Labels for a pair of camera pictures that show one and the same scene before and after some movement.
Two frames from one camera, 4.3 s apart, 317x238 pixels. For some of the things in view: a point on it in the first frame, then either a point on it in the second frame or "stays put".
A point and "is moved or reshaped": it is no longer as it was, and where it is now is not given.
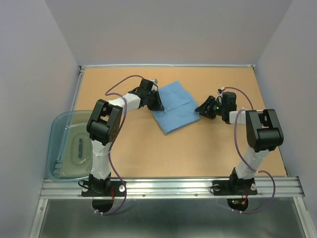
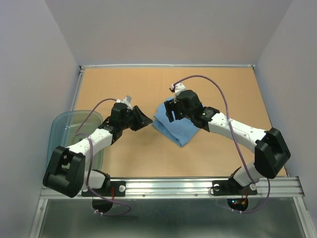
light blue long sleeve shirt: x=180 y=109 is moved or reshaped
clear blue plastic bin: x=69 y=150 stays put
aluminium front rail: x=170 y=188 stays put
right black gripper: x=205 y=111 to x=170 y=106
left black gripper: x=158 y=105 to x=141 y=120
